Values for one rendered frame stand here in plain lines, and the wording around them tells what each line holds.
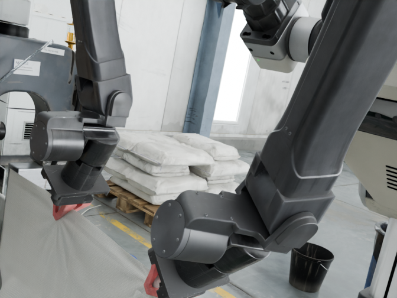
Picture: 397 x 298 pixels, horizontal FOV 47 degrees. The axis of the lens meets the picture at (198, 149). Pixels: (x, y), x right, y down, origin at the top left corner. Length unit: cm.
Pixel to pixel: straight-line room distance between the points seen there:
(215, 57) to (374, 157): 583
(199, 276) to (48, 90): 63
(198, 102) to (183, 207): 650
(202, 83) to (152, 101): 88
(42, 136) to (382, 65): 47
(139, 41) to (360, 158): 543
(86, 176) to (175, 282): 28
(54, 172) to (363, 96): 53
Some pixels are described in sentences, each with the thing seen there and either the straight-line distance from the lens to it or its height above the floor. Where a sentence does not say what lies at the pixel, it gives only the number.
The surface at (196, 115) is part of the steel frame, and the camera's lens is 694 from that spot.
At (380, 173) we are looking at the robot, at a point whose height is 122.
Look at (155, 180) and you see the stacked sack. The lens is 369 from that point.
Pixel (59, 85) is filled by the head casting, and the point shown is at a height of 125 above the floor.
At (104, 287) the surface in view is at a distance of 73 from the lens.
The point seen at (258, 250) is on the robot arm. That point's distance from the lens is 50.
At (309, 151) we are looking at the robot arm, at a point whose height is 131.
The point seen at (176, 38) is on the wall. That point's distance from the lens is 661.
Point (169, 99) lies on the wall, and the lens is 668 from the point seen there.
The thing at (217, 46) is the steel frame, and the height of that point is 161.
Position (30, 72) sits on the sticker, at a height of 127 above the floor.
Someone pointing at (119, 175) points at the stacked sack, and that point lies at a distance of 400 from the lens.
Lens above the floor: 136
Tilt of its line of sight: 11 degrees down
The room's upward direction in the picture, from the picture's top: 11 degrees clockwise
